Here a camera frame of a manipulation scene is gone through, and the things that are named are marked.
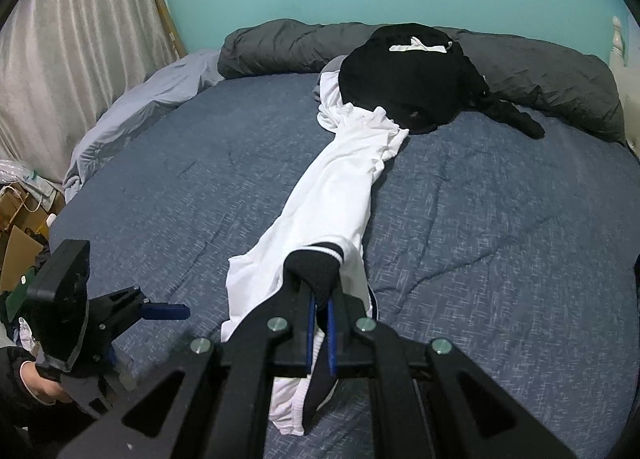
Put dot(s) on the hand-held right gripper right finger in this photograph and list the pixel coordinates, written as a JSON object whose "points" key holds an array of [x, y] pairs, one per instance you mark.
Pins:
{"points": [[331, 334]]}

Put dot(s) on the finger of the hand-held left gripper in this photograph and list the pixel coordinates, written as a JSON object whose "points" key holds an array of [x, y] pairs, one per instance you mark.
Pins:
{"points": [[165, 312], [111, 356]]}

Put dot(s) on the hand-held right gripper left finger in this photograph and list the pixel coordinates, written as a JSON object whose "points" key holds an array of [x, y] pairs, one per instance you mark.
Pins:
{"points": [[310, 334]]}

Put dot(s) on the white shirt with black cuffs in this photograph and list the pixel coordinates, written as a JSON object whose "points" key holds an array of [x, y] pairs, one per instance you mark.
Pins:
{"points": [[330, 189]]}

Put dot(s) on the person's left forearm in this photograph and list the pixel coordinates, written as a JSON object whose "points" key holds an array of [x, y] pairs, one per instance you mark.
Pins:
{"points": [[11, 389]]}

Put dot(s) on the person's left hand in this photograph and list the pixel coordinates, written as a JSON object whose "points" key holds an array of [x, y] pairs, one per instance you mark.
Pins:
{"points": [[42, 384]]}

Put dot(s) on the cardboard box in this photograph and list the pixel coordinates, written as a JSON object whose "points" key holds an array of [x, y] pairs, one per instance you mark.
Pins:
{"points": [[20, 254], [25, 209]]}

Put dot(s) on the clear plastic bag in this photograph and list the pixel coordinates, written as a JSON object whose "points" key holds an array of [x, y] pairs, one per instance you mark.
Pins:
{"points": [[20, 171]]}

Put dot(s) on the blue speckled bedspread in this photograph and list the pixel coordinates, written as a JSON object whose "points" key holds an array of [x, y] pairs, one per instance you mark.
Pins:
{"points": [[475, 239]]}

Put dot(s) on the light blue sheet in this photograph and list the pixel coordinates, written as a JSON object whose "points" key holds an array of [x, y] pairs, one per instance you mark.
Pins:
{"points": [[135, 109]]}

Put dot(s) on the white garment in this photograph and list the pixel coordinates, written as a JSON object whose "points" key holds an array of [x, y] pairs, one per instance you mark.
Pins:
{"points": [[330, 104]]}

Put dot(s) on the beige curtain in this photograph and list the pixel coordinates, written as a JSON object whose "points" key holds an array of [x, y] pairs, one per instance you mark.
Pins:
{"points": [[75, 54]]}

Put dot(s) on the black garment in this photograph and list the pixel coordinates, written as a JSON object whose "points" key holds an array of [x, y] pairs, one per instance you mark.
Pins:
{"points": [[400, 84]]}

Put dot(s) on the grey garment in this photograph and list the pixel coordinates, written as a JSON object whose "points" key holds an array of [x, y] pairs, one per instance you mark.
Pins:
{"points": [[331, 66]]}

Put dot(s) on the dark grey duvet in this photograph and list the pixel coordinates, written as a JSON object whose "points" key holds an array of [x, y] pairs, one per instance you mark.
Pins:
{"points": [[540, 69]]}

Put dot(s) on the cream tufted headboard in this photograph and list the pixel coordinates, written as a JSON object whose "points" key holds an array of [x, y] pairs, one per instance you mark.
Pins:
{"points": [[627, 69]]}

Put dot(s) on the wooden frame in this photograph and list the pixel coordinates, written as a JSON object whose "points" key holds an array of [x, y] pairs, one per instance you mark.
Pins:
{"points": [[167, 19]]}

